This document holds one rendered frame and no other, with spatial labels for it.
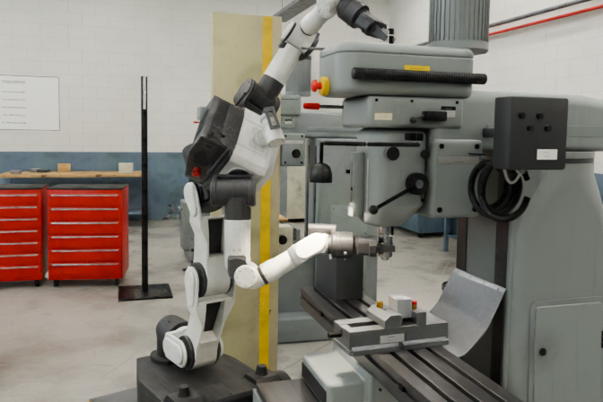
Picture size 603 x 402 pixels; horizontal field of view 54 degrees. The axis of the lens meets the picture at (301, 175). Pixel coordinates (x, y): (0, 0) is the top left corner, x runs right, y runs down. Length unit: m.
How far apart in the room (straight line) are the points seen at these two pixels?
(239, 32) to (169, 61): 7.31
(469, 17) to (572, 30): 5.78
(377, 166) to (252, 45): 1.90
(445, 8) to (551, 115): 0.50
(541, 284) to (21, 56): 9.76
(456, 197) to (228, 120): 0.82
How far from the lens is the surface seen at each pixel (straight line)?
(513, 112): 1.80
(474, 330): 2.15
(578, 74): 7.65
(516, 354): 2.18
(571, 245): 2.21
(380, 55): 1.86
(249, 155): 2.08
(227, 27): 3.64
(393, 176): 1.91
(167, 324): 2.83
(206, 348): 2.60
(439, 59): 1.95
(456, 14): 2.07
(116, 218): 6.33
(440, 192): 1.97
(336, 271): 2.40
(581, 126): 2.29
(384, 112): 1.87
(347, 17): 2.07
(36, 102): 10.90
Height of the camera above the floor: 1.62
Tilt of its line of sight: 4 degrees down
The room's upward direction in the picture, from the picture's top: 1 degrees clockwise
